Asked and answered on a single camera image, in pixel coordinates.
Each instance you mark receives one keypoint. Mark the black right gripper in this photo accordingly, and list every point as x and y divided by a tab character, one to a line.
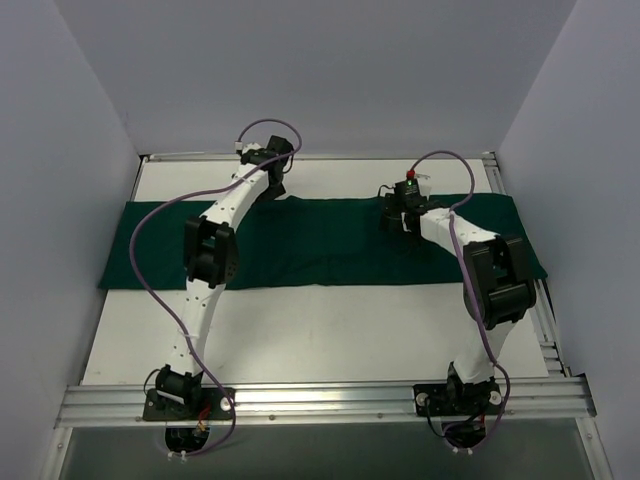
392	220

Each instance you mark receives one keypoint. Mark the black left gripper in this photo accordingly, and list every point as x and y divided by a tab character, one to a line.
275	187

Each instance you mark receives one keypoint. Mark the dark green surgical drape cloth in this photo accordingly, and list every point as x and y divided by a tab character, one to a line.
289	242

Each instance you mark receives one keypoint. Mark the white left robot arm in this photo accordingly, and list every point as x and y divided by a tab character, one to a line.
211	259

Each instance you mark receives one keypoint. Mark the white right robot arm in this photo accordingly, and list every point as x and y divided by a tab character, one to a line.
498	283

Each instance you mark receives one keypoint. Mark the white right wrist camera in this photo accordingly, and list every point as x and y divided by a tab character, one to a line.
420	182

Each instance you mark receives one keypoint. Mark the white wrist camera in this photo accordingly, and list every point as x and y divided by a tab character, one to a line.
241	148
420	182

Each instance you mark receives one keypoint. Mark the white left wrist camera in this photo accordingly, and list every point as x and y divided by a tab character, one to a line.
241	148

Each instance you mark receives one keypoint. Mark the aluminium back frame rail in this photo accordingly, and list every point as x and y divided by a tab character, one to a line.
211	156

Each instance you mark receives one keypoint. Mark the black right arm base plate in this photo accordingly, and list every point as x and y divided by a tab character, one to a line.
442	400

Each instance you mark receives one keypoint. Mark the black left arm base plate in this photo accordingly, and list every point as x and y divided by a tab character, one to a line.
211	404

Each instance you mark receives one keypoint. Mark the aluminium front frame rail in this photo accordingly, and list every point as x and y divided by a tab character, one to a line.
317	403

